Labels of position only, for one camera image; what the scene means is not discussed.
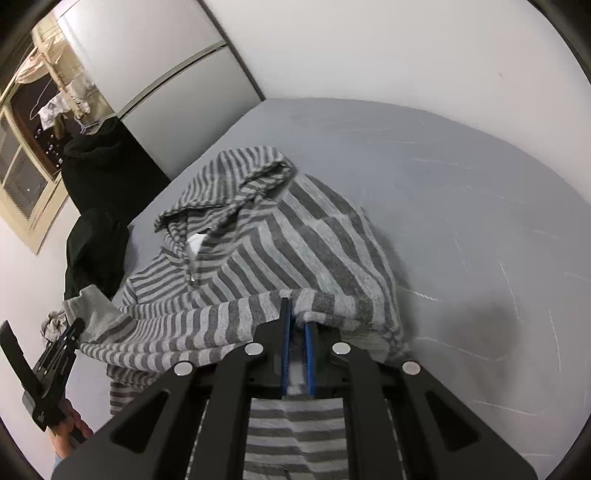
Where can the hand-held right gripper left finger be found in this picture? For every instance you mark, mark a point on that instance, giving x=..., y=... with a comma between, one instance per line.
x=285, y=350

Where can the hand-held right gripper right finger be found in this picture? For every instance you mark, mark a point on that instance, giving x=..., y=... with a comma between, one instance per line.
x=310, y=360

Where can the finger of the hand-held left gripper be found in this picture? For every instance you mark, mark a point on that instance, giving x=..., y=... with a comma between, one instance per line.
x=60, y=360

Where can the grey striped zip hoodie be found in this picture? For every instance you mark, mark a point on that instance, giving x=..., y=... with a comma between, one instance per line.
x=300, y=240

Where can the person's left hand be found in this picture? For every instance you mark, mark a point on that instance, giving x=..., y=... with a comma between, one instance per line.
x=74, y=422

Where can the black crumpled garment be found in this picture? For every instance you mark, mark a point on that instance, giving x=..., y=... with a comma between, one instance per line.
x=92, y=258

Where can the cream framed window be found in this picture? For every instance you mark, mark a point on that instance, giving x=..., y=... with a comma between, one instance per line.
x=23, y=184

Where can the black hanging hoodie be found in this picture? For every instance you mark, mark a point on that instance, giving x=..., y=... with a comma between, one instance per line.
x=106, y=170

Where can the grey quilted bed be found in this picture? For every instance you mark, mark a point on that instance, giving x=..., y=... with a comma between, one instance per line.
x=461, y=207

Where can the white hanging cloth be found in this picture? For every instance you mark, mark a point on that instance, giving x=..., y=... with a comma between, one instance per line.
x=51, y=110

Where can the grey wardrobe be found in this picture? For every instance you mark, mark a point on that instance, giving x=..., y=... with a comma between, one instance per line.
x=152, y=60

